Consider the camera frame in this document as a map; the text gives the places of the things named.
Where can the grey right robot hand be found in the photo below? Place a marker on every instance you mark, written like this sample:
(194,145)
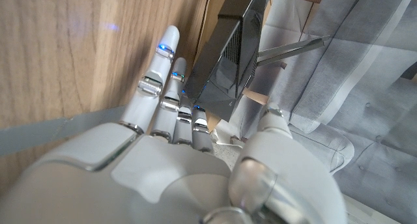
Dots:
(146,185)

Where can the printed room backdrop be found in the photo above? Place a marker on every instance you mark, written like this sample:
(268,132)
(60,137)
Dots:
(358,87)

